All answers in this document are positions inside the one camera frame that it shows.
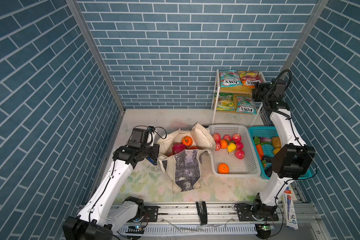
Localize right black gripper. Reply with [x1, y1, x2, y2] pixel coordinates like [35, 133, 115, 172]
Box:
[251, 81, 270, 105]

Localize orange Fox's candy bag top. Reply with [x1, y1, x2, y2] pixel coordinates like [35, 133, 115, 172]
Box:
[239, 71, 263, 89]

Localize pink dragon fruit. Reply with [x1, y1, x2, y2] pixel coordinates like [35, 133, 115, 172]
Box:
[172, 143, 188, 155]

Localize cream canvas tote bag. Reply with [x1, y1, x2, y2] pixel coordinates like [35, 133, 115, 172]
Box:
[157, 123, 216, 193]

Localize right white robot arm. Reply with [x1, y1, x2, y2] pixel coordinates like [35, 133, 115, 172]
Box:
[234, 79, 316, 222]

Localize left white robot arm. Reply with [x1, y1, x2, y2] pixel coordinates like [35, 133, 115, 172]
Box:
[63, 126, 160, 240]

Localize green Fox's candy bag lower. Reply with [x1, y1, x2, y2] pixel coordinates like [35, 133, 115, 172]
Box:
[236, 96, 257, 115]

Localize green fox's candy bag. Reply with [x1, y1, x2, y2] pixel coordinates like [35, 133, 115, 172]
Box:
[219, 70, 243, 88]
[236, 96, 257, 115]

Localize green Fox's candy bag top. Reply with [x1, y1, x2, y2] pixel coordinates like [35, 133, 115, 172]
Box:
[219, 70, 243, 88]

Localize green yellow candy bag lower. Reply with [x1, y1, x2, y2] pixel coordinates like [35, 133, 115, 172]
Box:
[217, 93, 235, 112]

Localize blue black stapler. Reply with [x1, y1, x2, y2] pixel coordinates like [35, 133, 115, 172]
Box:
[146, 158, 157, 166]

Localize teal plastic basket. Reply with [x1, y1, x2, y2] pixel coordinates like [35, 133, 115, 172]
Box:
[247, 125, 313, 182]

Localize purple eggplant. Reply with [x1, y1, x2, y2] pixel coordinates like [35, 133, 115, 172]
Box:
[259, 137, 272, 143]

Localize brown potato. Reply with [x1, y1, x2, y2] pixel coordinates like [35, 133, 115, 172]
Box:
[271, 136, 282, 149]

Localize green leafy vegetable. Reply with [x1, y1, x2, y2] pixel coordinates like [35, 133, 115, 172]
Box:
[254, 137, 261, 146]

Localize yellow corn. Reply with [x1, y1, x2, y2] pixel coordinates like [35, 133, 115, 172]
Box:
[273, 148, 281, 155]

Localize dark cucumber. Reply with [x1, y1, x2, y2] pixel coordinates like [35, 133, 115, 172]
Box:
[262, 156, 273, 163]

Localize small orange tangerine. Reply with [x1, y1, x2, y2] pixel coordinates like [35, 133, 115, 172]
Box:
[220, 139, 228, 149]

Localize white plastic basket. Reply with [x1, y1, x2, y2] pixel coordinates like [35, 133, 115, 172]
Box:
[208, 124, 261, 178]

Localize white blue box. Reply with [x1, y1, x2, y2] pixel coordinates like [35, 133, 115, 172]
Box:
[282, 187, 299, 231]

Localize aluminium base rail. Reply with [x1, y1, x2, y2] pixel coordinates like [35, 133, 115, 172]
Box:
[113, 201, 322, 240]

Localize black rail clamp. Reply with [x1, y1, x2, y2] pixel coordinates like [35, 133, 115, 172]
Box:
[196, 202, 208, 226]

